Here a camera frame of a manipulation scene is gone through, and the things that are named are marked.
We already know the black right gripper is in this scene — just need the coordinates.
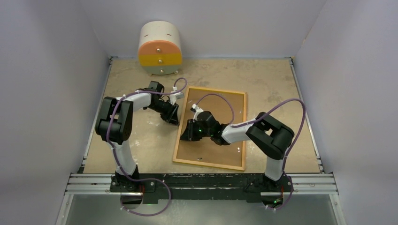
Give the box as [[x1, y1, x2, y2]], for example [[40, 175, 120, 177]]
[[180, 120, 213, 142]]

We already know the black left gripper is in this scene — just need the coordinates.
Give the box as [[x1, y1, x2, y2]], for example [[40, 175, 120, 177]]
[[147, 99, 179, 126]]

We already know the yellow picture frame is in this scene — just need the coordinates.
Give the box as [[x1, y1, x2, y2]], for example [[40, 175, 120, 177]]
[[173, 86, 247, 171]]

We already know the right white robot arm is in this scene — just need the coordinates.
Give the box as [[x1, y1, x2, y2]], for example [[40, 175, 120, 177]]
[[180, 111, 295, 191]]

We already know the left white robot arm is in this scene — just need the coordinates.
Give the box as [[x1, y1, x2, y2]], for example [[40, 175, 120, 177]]
[[95, 81, 184, 192]]

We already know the round pastel drawer cabinet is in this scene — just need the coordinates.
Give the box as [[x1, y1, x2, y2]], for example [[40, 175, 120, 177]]
[[137, 21, 183, 75]]

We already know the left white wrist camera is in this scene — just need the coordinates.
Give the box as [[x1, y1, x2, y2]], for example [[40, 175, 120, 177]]
[[169, 91, 184, 105]]

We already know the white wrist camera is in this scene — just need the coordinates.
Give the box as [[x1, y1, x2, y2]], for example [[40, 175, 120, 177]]
[[169, 91, 184, 105], [190, 104, 204, 120]]

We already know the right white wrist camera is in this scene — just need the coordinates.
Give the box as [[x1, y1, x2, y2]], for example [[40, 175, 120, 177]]
[[190, 104, 204, 120]]

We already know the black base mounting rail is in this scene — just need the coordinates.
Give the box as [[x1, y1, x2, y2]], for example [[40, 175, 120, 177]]
[[110, 173, 293, 207]]

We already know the aluminium extrusion frame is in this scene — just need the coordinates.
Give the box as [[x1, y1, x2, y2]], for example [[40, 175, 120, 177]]
[[57, 58, 345, 225]]

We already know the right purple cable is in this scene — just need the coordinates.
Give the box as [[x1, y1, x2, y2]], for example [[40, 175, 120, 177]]
[[191, 93, 307, 212]]

